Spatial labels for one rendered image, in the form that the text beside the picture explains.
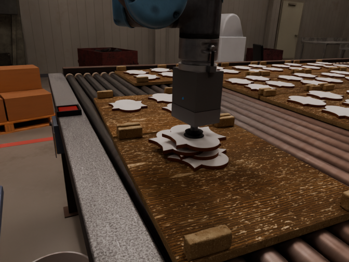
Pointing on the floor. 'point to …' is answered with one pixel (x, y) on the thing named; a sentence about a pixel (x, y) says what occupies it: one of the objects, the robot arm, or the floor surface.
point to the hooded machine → (231, 39)
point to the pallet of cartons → (23, 98)
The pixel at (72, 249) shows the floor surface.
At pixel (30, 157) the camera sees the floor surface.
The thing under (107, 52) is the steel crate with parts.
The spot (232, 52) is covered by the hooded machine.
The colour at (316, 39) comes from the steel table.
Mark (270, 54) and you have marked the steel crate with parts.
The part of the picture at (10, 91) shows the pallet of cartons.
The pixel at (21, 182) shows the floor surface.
